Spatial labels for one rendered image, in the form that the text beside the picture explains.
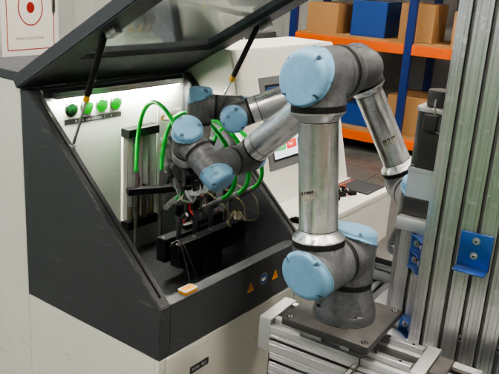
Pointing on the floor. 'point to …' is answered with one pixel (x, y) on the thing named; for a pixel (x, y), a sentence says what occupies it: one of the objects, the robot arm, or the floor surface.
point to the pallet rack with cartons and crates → (401, 99)
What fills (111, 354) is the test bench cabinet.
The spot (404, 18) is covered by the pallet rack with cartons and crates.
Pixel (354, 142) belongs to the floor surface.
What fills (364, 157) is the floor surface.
